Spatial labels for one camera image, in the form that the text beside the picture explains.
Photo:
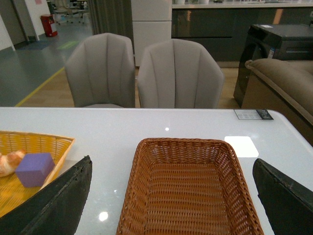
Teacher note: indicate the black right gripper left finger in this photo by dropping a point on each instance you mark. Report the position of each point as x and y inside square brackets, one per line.
[54, 210]

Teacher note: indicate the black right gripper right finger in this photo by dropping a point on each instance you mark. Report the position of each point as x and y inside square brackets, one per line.
[287, 203]

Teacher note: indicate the yellow woven basket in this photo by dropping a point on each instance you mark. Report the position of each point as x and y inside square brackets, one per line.
[12, 192]

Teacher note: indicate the brown wicker basket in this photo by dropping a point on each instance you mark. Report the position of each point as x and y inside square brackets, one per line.
[187, 187]

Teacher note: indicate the purple foam cube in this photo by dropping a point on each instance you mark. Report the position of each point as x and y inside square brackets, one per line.
[34, 169]

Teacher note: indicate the toy croissant bread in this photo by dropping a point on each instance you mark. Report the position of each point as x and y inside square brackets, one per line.
[9, 162]

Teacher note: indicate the black white table label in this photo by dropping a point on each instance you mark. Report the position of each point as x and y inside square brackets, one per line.
[256, 114]

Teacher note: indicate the brown sofa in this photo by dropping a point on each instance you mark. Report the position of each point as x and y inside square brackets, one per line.
[283, 86]

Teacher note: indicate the left grey upholstered chair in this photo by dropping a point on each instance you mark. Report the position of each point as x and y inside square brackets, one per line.
[101, 72]

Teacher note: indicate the grey upholstered chair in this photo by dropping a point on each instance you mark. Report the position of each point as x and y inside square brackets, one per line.
[179, 74]
[101, 72]

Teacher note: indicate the black cabinet appliance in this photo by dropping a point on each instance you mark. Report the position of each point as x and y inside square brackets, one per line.
[274, 41]

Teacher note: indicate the right grey upholstered chair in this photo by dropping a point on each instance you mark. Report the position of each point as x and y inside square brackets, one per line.
[179, 74]

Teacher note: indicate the dark grey kitchen counter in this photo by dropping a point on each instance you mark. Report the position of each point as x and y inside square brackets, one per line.
[222, 27]

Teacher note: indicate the red bin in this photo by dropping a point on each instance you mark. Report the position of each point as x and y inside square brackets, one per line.
[49, 25]

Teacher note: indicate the white refrigerator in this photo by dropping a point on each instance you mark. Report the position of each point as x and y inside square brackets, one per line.
[152, 21]

